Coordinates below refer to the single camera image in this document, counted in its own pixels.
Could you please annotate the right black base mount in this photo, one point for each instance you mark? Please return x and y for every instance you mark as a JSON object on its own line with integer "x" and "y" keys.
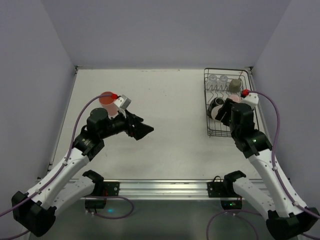
{"x": 223, "y": 188}

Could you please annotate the grey-green ceramic cup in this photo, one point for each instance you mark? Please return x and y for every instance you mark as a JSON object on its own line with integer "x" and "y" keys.
{"x": 235, "y": 85}

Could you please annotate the pink ceramic mug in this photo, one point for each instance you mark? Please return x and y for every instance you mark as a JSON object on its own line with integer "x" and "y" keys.
{"x": 235, "y": 98}

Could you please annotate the black mug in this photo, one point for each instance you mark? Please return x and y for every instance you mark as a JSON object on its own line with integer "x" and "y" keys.
{"x": 214, "y": 107}

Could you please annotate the tall pink plastic cup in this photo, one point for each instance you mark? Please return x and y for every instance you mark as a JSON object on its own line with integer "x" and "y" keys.
{"x": 107, "y": 100}

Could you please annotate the aluminium mounting rail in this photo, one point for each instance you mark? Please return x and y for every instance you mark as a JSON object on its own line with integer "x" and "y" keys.
{"x": 162, "y": 188}

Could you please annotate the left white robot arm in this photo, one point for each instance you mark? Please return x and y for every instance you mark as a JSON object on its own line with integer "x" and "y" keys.
{"x": 37, "y": 209}

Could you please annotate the wire dish rack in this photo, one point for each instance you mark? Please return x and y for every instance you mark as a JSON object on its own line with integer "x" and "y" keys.
{"x": 213, "y": 127}

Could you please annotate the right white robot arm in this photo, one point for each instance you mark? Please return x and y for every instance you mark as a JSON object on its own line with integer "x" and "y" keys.
{"x": 285, "y": 213}

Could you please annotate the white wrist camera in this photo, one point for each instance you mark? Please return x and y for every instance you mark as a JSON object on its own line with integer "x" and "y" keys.
{"x": 122, "y": 103}
{"x": 252, "y": 99}

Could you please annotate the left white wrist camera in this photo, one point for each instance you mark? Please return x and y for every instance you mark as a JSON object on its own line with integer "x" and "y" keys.
{"x": 122, "y": 103}

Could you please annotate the right clear glass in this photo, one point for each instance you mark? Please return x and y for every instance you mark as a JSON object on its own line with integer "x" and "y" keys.
{"x": 222, "y": 81}

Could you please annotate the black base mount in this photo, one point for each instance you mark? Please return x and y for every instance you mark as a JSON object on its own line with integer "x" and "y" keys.
{"x": 223, "y": 188}
{"x": 110, "y": 190}

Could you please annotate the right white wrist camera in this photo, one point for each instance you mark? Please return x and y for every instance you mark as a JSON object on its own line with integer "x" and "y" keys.
{"x": 252, "y": 99}

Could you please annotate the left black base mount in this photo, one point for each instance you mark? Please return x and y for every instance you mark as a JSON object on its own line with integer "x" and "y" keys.
{"x": 110, "y": 190}

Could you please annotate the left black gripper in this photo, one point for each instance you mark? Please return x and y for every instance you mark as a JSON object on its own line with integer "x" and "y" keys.
{"x": 132, "y": 125}

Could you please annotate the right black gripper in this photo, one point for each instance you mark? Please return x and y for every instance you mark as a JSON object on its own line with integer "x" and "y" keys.
{"x": 227, "y": 112}

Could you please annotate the clear glass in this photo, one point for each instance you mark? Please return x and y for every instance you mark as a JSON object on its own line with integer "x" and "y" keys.
{"x": 222, "y": 81}
{"x": 212, "y": 80}

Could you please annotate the left clear glass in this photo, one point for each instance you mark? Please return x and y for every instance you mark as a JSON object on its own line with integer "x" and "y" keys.
{"x": 212, "y": 80}

